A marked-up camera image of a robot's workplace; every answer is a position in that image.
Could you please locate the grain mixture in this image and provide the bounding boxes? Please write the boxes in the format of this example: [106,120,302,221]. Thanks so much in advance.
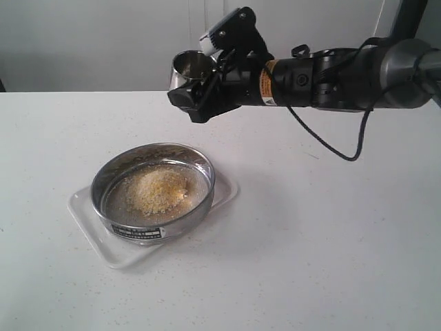
[121,165,198,219]

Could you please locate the white cabinet doors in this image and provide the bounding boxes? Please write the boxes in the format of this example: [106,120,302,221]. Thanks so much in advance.
[1,1,384,92]

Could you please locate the round steel mesh sieve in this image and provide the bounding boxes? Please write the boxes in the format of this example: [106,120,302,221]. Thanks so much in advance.
[90,143,216,245]

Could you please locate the stainless steel cup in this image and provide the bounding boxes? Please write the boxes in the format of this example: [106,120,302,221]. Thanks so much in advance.
[169,50,216,90]

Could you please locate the dark vertical post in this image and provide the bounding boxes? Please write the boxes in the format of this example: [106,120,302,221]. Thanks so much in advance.
[388,0,429,41]

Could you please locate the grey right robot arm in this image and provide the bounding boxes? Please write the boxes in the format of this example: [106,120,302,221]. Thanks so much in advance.
[167,7,440,123]

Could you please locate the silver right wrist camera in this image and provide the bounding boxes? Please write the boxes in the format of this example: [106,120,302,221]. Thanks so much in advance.
[199,8,240,56]

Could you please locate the white rectangular tray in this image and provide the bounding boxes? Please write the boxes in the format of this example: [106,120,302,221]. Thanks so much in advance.
[68,170,240,270]

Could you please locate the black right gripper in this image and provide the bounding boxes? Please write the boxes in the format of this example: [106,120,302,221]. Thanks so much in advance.
[167,7,314,123]

